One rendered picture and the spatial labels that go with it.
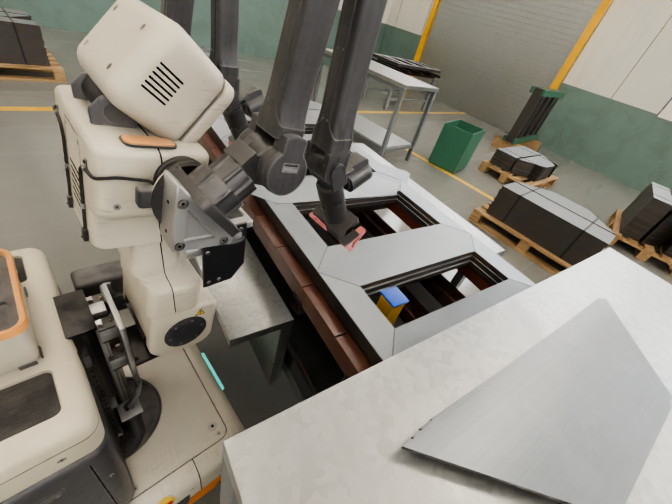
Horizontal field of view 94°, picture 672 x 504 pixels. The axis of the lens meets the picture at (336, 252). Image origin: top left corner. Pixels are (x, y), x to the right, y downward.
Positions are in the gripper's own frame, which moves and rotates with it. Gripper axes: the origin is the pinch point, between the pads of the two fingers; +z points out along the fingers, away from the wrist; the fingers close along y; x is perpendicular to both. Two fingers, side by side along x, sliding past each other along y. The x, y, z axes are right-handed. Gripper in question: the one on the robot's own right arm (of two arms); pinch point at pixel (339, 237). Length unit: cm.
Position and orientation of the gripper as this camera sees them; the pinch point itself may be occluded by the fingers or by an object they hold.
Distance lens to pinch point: 81.8
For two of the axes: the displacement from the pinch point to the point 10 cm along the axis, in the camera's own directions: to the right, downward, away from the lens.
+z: 1.1, 5.5, 8.3
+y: -6.4, -5.9, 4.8
